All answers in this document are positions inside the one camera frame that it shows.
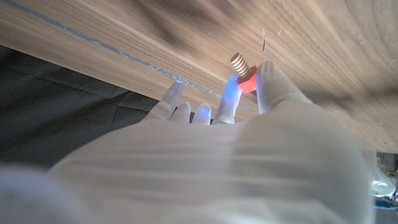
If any red-headed wooden screw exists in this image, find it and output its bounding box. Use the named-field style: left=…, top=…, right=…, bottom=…
left=229, top=52, right=258, bottom=94

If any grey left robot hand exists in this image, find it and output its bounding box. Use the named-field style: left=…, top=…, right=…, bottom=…
left=368, top=152, right=398, bottom=200

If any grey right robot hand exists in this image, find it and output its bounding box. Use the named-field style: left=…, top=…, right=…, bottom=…
left=0, top=60, right=376, bottom=224

